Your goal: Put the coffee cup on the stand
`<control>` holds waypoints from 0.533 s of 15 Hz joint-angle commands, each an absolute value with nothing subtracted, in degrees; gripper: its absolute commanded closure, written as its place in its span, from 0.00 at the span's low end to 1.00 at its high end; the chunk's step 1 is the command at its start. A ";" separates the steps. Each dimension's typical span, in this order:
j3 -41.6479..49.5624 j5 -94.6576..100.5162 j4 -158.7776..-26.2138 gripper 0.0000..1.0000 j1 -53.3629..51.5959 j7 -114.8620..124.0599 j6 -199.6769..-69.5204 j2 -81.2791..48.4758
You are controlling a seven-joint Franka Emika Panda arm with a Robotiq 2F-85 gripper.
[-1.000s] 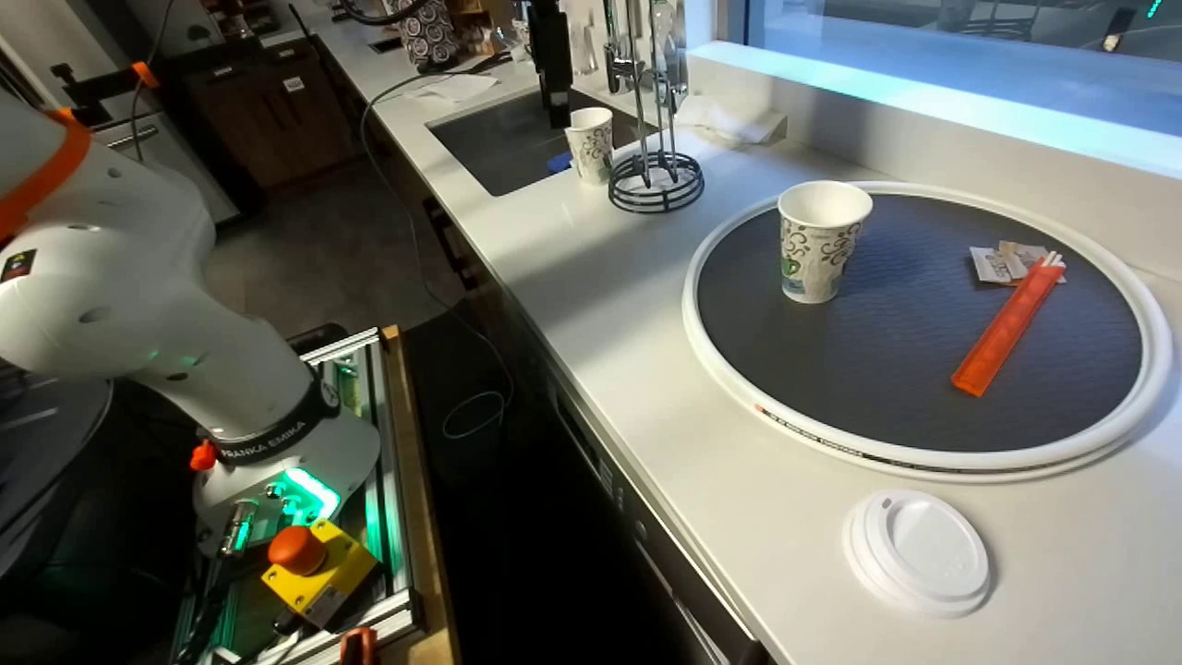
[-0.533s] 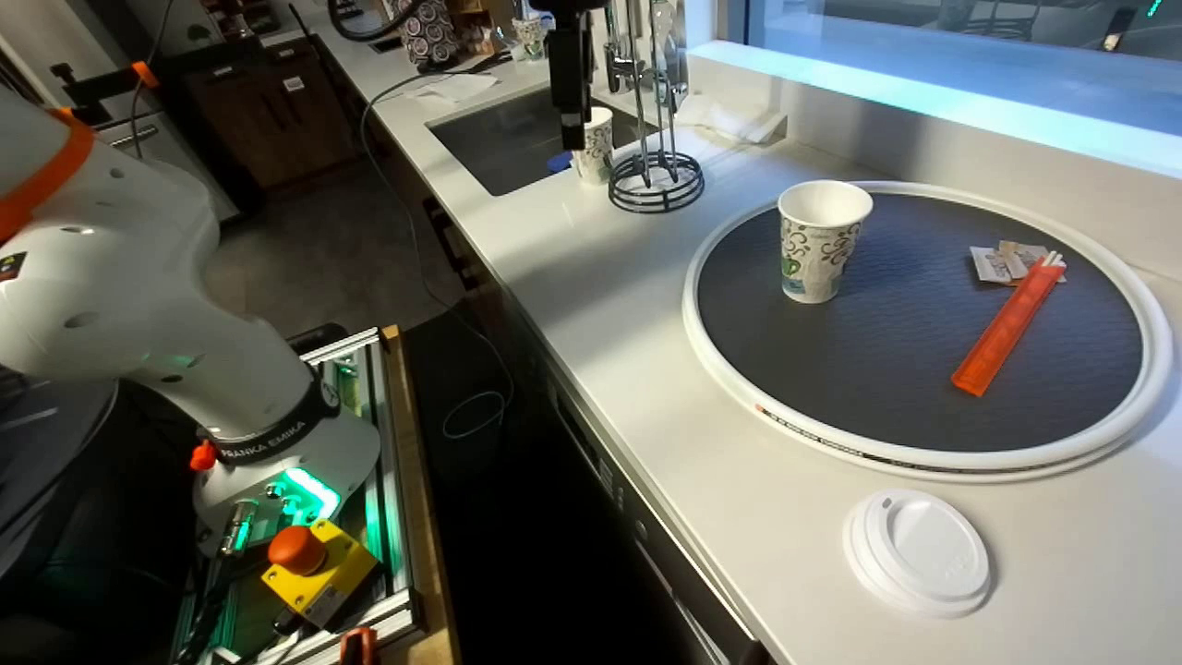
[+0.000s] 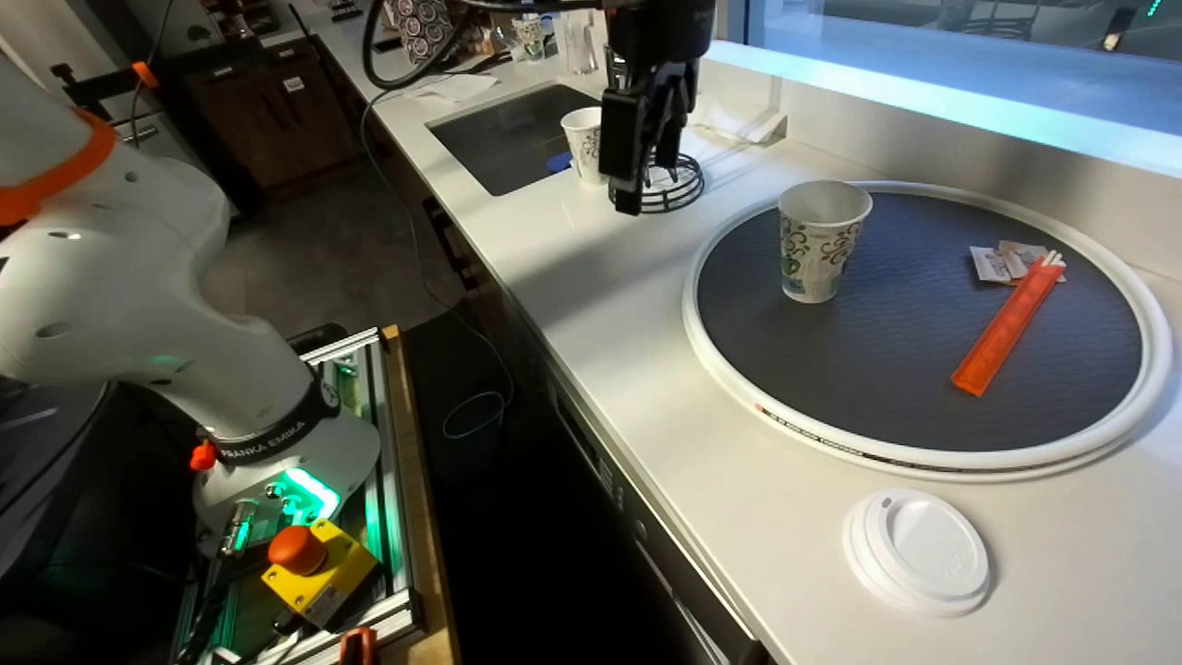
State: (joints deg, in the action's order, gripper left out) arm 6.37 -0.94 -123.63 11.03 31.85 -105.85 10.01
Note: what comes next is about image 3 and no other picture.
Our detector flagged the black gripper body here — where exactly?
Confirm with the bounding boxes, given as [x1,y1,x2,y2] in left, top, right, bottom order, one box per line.
[604,0,721,101]

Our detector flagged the patterned paper coffee cup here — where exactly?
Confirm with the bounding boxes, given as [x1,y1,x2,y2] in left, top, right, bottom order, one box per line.
[771,176,876,307]

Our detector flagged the small white paper cup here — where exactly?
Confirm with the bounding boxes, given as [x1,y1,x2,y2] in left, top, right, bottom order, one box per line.
[557,102,610,186]

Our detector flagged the white plastic cup lid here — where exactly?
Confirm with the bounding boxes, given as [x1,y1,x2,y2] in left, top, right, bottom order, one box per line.
[840,486,998,621]

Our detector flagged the dark square counter inset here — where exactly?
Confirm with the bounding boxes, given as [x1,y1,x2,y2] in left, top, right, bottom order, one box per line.
[426,81,606,200]

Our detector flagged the printed paper box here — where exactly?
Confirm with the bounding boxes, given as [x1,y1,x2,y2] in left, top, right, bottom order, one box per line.
[377,0,467,68]

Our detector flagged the glass window pane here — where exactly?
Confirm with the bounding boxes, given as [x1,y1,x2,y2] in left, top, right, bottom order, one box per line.
[706,0,1182,142]

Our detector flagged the round dark tray white rim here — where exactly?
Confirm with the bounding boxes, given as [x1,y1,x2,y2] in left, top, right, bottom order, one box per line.
[681,176,1179,479]

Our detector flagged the white sugar packets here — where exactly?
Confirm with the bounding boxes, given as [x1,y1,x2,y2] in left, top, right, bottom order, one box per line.
[968,239,1051,288]

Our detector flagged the brown wooden cabinet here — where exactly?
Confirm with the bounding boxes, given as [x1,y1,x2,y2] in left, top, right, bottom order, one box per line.
[163,34,361,208]

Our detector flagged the dark counter cabinet front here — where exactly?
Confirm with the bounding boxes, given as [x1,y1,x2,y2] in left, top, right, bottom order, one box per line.
[403,292,771,665]

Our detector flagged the orange stir stick wrapper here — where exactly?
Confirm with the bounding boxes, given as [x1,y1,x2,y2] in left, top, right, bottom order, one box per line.
[950,259,1067,403]

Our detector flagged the black clamp orange knob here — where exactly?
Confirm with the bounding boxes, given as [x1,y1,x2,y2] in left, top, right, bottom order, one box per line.
[48,57,163,123]

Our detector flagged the yellow box red stop button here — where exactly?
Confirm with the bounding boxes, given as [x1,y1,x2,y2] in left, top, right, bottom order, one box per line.
[258,516,382,629]

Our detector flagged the small red object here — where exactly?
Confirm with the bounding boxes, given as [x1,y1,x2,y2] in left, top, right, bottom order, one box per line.
[340,623,382,665]

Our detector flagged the black cable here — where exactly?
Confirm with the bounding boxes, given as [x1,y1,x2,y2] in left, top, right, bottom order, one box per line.
[359,0,494,92]

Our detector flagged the aluminium frame cart wooden edge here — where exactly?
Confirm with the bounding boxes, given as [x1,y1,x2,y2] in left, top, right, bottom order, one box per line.
[169,321,462,665]

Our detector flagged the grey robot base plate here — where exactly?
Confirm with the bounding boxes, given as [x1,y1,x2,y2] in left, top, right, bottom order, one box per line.
[194,411,386,549]

